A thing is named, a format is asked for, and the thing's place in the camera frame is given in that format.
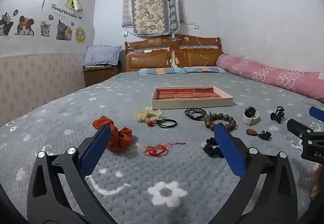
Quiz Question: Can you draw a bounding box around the orange fabric scrunchie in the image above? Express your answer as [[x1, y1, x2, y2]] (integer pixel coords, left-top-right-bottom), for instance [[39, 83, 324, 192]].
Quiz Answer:
[[92, 116, 133, 151]]

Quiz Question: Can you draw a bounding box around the cream tray with red lining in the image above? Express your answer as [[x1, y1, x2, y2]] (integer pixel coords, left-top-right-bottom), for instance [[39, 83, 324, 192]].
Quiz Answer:
[[151, 85, 234, 110]]

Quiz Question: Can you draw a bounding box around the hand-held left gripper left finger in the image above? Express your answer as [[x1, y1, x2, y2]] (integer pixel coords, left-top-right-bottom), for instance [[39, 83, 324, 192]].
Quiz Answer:
[[27, 124, 119, 224]]

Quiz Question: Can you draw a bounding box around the grey floral blanket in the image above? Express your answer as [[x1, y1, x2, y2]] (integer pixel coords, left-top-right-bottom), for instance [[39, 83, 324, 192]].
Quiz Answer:
[[0, 71, 324, 224]]

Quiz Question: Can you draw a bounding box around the person's right hand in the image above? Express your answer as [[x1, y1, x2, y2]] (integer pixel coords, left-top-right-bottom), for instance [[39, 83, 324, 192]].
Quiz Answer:
[[310, 164, 324, 200]]

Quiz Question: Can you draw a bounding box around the pink rolled quilt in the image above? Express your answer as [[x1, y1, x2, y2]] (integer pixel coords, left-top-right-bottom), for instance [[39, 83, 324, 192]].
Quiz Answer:
[[216, 53, 324, 103]]

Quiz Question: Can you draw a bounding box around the lettering wall sticker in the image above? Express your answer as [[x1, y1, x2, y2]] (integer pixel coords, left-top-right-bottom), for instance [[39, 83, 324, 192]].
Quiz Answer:
[[50, 3, 83, 20]]

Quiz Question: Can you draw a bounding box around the black white cat sticker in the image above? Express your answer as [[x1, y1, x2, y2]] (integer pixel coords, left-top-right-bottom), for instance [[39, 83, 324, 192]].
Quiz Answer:
[[0, 12, 15, 36]]

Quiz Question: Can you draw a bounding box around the black cord bracelet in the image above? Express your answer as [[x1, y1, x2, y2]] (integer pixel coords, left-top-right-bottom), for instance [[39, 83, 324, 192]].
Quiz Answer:
[[184, 107, 206, 121]]

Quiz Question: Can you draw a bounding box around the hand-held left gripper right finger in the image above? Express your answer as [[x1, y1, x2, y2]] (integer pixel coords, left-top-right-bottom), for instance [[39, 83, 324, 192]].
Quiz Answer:
[[210, 123, 299, 224]]

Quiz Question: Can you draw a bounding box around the black scrunchie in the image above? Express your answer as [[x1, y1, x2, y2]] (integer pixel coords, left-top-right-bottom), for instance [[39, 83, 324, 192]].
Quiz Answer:
[[202, 137, 225, 158]]

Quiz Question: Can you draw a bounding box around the cream flower scrunchie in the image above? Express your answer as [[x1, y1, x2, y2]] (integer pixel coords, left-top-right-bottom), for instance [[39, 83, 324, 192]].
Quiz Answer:
[[136, 107, 164, 123]]

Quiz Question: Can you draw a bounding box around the yellow flower cat sticker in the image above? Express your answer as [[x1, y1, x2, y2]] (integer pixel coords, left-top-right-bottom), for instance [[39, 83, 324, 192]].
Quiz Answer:
[[75, 26, 87, 44]]

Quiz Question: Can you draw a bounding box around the orange hat cat sticker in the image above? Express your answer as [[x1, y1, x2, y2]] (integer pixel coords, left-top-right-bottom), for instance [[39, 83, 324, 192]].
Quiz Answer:
[[16, 15, 35, 36]]

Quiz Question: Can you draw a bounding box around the grey cat pair sticker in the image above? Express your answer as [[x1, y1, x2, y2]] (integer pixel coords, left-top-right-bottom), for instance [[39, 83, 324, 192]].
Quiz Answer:
[[56, 19, 74, 41]]

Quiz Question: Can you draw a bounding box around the floral hanging cloth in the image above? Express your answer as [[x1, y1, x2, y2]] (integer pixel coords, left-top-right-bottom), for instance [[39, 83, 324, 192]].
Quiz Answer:
[[129, 0, 181, 38]]

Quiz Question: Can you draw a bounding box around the black hair claw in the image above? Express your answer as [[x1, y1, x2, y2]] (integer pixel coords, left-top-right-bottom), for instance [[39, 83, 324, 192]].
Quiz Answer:
[[270, 106, 286, 123]]

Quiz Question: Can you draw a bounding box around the lilac dotted pillow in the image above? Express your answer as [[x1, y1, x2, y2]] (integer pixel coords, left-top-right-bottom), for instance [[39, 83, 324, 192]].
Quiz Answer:
[[83, 45, 123, 68]]

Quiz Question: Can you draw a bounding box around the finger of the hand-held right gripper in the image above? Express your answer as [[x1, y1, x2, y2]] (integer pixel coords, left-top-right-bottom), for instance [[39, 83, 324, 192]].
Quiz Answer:
[[287, 119, 324, 139], [309, 106, 324, 123]]

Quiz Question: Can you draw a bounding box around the brown teardrop bead hair tie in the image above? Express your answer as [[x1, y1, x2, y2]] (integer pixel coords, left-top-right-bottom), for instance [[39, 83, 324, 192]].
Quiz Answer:
[[246, 128, 272, 141]]

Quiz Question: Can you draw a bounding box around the tabby kitten sticker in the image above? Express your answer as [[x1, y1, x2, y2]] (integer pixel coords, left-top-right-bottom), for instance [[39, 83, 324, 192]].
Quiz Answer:
[[40, 20, 52, 37]]

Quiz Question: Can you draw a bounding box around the brown wooden bead bracelet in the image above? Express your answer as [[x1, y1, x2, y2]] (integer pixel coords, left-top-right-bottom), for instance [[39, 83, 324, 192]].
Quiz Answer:
[[205, 113, 237, 133]]

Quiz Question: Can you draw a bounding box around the black hair tie red bead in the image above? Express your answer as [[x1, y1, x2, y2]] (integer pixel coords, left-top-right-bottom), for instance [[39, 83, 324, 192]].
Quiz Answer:
[[147, 119, 178, 129]]

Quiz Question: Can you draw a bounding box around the curled yellow white paper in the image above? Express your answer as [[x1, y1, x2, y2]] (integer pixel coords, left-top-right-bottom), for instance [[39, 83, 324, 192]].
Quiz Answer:
[[64, 0, 83, 13]]

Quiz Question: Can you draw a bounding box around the wooden headboard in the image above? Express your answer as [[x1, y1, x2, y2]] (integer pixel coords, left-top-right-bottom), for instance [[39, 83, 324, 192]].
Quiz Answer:
[[124, 34, 225, 73]]

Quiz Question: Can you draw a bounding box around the red string bracelet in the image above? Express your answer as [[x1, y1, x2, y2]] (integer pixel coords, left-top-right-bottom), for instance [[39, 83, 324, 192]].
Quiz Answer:
[[143, 141, 186, 156]]

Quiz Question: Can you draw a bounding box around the wooden nightstand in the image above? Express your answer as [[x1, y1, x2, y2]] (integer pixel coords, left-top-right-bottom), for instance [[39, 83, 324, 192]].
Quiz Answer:
[[83, 64, 122, 88]]

